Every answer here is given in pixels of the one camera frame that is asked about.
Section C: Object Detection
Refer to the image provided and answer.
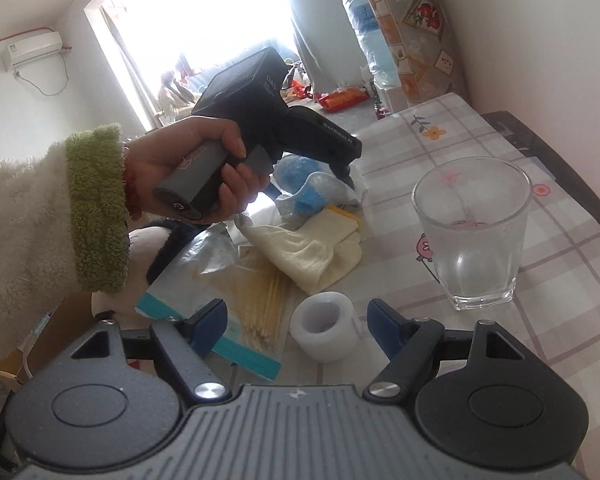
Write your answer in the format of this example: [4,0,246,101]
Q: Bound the blue water bottle on dispenser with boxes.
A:
[342,0,400,90]

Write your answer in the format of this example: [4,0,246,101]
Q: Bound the clear drinking glass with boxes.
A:
[412,156,532,311]

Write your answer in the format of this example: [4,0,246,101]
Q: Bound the brown cardboard box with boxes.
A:
[0,294,94,391]

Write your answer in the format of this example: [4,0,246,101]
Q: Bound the person's left hand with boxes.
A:
[125,116,268,224]

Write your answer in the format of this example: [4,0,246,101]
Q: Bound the red snack package on floor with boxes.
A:
[317,87,370,113]

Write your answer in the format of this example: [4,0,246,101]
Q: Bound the plush doll black hair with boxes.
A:
[91,219,207,330]

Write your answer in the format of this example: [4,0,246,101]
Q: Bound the white wall air conditioner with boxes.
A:
[2,32,64,72]

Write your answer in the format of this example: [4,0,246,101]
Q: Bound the checked floral tablecloth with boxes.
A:
[199,91,600,480]

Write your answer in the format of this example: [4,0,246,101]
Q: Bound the white tape roll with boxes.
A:
[289,292,360,364]

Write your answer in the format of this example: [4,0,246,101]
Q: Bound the blue items in plastic bag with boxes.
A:
[273,154,366,220]

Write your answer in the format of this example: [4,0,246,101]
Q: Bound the grey window curtain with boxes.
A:
[289,0,367,94]

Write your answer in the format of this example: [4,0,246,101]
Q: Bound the patterned fabric covered cabinet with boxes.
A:
[368,0,469,105]

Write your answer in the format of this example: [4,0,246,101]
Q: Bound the plastic bag of toothpicks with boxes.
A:
[136,224,299,380]

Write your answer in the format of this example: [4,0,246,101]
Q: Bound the cream knit glove yellow cuff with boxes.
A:
[235,206,363,295]

